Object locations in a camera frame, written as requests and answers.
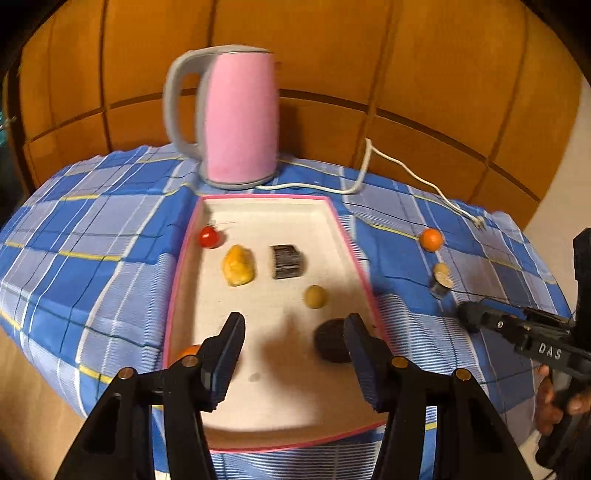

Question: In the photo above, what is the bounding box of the blue plaid tablecloth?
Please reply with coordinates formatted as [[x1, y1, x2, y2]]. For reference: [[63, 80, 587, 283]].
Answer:
[[1, 145, 571, 479]]

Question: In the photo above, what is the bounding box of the dark sugarcane chunk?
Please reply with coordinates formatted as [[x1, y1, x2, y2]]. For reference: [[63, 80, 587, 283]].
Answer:
[[270, 244, 304, 280]]

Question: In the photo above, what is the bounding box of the pink rimmed white tray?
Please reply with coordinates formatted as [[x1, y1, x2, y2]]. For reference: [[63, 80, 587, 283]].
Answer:
[[163, 194, 386, 452]]

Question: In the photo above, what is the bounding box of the pink electric kettle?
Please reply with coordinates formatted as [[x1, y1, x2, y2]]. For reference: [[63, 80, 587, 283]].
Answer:
[[162, 45, 280, 190]]

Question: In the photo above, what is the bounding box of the pale-topped sugarcane chunk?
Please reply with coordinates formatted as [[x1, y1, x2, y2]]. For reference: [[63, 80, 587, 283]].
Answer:
[[430, 271, 455, 299]]

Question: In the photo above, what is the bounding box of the small tan round fruit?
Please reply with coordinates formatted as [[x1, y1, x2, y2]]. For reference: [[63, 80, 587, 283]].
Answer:
[[304, 285, 329, 309]]

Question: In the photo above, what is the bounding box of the person right hand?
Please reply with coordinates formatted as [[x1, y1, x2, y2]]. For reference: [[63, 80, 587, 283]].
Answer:
[[535, 365, 591, 436]]

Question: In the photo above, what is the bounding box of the white power cable with plug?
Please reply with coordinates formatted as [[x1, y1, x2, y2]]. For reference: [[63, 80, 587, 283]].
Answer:
[[254, 137, 488, 231]]

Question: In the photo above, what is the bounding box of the round orange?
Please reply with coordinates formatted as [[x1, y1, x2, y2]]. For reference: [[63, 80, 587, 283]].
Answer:
[[419, 228, 445, 253]]

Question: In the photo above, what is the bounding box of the red cherry tomato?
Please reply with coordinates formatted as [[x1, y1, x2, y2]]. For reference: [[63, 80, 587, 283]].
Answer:
[[197, 225, 221, 249]]

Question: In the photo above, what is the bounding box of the yellow mango piece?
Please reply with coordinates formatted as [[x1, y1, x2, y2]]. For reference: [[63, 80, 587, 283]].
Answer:
[[221, 244, 256, 287]]

